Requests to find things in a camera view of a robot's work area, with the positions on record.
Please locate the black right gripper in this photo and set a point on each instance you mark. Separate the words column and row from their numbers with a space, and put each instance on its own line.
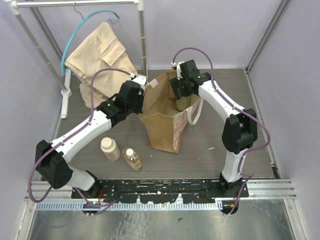
column 176, row 84

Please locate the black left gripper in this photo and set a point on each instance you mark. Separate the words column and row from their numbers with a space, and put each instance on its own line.
column 139, row 100

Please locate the green bottle with beige cap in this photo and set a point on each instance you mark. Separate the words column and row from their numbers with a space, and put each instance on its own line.
column 183, row 103

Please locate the light green lotion bottle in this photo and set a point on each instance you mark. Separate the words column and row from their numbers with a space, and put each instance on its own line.
column 172, row 113

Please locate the brown canvas tote bag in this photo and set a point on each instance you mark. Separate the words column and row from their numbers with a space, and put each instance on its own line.
column 165, row 132

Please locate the amber clear bottle white cap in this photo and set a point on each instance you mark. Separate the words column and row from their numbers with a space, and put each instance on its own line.
column 132, row 158

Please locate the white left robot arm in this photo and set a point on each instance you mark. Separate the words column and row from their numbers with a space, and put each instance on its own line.
column 55, row 168

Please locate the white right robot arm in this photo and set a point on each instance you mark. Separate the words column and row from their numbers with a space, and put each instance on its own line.
column 239, row 131

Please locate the beige cargo shorts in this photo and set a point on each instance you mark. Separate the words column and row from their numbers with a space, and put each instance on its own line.
column 100, row 50

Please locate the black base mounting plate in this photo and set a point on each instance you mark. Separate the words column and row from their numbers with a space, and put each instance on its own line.
column 160, row 191

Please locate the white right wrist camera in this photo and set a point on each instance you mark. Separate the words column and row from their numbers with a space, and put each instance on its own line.
column 177, row 67

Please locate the white slotted cable duct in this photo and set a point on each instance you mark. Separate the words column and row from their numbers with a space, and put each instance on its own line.
column 82, row 206

